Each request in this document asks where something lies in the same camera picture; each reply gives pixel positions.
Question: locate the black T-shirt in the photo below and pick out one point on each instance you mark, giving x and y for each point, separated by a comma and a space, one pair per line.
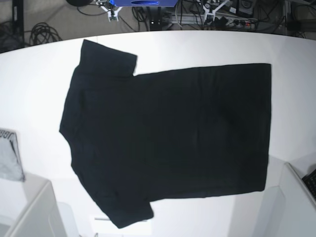
189, 133

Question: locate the white table slot plate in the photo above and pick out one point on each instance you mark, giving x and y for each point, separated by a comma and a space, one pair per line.
101, 219

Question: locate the blue box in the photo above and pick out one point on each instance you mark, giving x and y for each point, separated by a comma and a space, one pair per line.
130, 3

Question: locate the white cabinet left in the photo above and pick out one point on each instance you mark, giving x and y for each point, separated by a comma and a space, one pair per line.
29, 209

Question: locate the white cabinet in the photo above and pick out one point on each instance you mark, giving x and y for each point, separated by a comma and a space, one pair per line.
29, 209
288, 210

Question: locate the grey folded cloth bag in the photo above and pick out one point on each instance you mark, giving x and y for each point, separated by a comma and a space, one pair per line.
10, 162

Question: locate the white cabinet right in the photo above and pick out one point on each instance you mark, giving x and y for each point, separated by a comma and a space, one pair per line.
288, 210

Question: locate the black keyboard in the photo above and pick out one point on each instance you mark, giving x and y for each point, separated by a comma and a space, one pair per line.
310, 183

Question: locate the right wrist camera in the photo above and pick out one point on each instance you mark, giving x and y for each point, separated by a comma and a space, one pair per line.
112, 17

